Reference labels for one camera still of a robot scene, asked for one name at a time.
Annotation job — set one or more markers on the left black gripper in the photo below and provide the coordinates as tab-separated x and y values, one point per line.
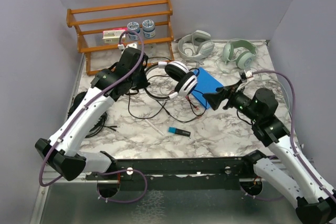
141	84

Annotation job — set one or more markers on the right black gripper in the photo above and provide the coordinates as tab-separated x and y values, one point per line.
214	99

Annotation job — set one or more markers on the black white headphones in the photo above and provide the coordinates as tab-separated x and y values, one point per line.
186	79

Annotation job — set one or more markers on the black blue headphones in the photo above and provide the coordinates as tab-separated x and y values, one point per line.
87	108

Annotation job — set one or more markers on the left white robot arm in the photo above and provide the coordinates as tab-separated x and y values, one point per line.
61	150

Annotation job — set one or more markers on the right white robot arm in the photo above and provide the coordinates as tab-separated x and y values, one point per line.
310	194

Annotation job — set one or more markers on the mint green headphones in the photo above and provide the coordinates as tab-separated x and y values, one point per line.
241	52

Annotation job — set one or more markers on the grey white headphones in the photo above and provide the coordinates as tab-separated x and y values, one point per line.
202	43

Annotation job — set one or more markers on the blue notebook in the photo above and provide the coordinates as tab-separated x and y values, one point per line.
206	83

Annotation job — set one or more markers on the white red box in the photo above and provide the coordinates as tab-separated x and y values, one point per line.
113	36

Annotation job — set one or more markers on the left blue white jar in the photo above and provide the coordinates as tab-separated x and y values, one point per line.
135	27

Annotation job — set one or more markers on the blue white jar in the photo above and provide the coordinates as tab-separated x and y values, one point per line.
148	27
135	27

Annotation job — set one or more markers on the right blue white jar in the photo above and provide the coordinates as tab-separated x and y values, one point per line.
148	27

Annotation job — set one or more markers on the blue black highlighter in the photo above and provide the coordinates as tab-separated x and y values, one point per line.
177	131

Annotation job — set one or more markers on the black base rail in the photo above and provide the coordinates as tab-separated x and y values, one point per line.
178	173

